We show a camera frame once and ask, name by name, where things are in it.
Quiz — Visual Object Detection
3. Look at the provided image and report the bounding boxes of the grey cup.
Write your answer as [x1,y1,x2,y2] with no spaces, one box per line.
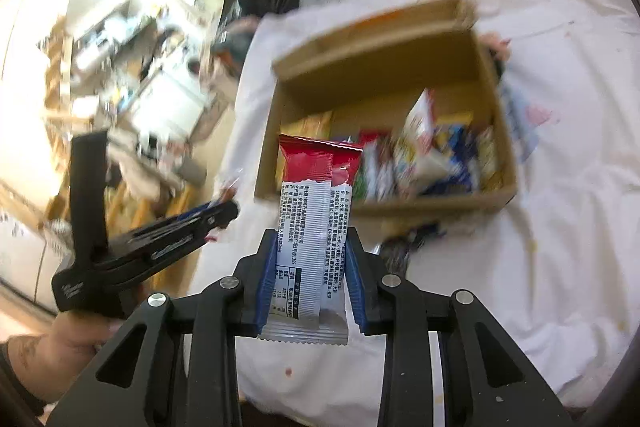
[180,157,208,185]

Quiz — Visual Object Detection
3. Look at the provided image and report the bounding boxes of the yellow snack packet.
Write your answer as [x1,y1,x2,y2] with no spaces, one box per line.
[475,126,501,192]

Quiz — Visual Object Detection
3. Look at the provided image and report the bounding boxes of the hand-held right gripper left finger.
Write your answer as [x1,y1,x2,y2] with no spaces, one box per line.
[46,228,278,427]

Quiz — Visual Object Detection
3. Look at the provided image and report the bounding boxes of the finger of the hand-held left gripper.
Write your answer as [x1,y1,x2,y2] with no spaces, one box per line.
[145,200,240,254]

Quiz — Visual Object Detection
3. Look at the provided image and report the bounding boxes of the cardboard box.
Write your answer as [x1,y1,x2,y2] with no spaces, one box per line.
[254,0,518,218]

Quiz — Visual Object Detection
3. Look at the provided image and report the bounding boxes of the blue yellow-edged snack packet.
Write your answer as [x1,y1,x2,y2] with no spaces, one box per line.
[435,114,481,192]

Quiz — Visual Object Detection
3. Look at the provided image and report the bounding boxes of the large white red-edged snack packet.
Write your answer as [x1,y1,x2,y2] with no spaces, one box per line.
[395,88,451,198]

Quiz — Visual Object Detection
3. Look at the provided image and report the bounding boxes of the red white snack bar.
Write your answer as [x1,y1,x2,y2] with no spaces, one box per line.
[257,134,364,347]

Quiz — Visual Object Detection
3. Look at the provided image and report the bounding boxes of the red green snack packet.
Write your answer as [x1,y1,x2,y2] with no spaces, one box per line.
[359,131,398,202]

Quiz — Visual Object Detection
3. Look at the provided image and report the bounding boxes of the small brown candy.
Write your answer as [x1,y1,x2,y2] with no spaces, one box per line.
[215,167,246,208]

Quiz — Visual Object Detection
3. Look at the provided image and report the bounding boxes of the dark blue snack packet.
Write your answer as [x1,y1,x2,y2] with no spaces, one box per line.
[382,221,448,275]

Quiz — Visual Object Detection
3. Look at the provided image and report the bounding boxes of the person's left hand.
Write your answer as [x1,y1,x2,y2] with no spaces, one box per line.
[7,313,121,402]

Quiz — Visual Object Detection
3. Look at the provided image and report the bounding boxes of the black cloth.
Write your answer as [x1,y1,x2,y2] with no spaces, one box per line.
[482,34,513,78]

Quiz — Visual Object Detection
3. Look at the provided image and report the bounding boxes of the white printed blanket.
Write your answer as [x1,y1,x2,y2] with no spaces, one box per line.
[200,0,640,408]

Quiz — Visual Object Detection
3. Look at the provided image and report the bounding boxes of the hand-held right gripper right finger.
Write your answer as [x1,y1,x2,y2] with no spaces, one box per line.
[345,227,576,427]

